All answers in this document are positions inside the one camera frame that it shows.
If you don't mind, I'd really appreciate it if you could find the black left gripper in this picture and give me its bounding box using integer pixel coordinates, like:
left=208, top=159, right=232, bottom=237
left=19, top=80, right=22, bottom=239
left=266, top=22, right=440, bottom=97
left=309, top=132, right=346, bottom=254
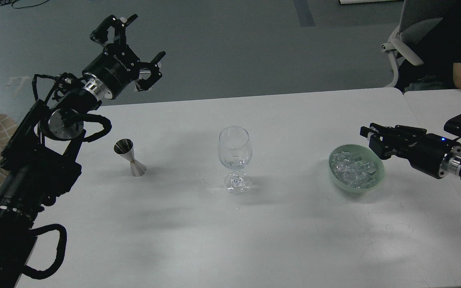
left=82, top=14, right=166, bottom=100

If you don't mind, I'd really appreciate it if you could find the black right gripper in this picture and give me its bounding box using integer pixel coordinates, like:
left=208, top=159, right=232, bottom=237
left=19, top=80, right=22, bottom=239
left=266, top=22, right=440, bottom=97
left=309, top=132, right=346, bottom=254
left=360, top=123, right=460, bottom=179

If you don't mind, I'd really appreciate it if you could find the steel double jigger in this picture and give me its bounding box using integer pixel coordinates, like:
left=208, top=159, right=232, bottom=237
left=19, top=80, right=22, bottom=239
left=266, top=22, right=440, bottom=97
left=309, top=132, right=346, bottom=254
left=114, top=138, right=146, bottom=177

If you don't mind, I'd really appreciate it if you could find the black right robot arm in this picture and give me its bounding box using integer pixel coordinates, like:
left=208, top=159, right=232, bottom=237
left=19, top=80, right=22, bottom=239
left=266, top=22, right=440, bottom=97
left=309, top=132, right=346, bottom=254
left=360, top=114, right=461, bottom=179

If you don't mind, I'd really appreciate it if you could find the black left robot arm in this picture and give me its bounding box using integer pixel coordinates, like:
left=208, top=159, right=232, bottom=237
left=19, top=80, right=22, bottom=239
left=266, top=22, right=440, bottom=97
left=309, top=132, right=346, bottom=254
left=0, top=14, right=165, bottom=288

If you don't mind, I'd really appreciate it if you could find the pile of ice cubes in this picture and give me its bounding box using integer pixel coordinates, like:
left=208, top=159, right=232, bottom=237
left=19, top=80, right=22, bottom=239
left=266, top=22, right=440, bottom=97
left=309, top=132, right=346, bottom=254
left=331, top=151, right=378, bottom=189

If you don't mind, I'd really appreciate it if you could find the clear wine glass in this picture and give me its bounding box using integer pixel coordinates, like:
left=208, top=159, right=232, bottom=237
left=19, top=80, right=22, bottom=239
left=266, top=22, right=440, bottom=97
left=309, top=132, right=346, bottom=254
left=218, top=126, right=253, bottom=195

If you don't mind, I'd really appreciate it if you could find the green bowl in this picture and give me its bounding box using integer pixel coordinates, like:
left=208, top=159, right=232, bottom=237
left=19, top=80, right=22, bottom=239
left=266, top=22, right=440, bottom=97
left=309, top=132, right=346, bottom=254
left=327, top=144, right=385, bottom=194

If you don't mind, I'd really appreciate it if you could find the person in black shirt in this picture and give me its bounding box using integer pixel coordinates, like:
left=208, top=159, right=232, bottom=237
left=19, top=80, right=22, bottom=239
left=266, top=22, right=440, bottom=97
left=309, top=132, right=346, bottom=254
left=395, top=0, right=461, bottom=92

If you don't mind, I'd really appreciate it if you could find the white office chair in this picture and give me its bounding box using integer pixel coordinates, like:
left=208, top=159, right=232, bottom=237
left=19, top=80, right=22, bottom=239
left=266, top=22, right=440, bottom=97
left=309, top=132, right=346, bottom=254
left=381, top=0, right=456, bottom=87

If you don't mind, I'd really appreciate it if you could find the black floor cable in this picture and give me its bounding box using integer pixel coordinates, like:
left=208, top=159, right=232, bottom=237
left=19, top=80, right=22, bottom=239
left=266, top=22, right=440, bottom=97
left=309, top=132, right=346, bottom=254
left=0, top=0, right=50, bottom=16

